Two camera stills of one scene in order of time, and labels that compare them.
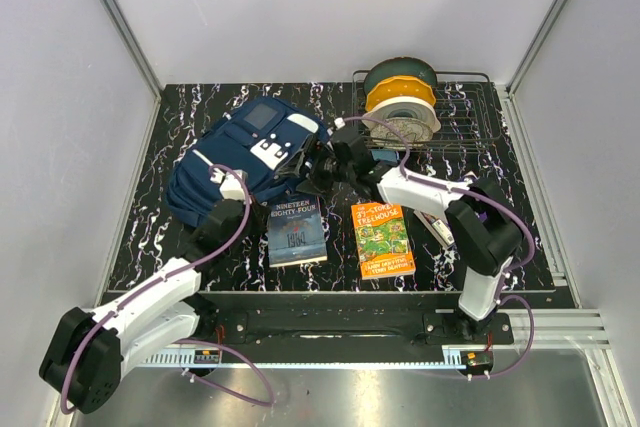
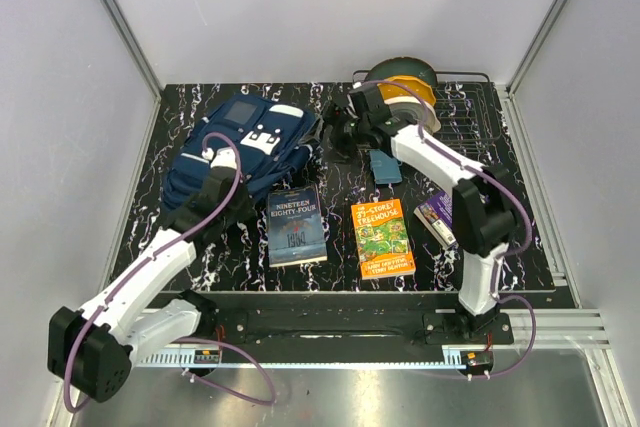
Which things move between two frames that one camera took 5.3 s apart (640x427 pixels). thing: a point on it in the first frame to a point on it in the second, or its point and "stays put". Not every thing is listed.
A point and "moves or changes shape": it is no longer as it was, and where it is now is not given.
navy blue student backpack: [257, 139] moves or changes shape
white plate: [404, 107] stays put
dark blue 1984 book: [295, 232] stays put
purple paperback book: [437, 227] stays put
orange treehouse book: [383, 242] stays put
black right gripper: [310, 149] to [334, 117]
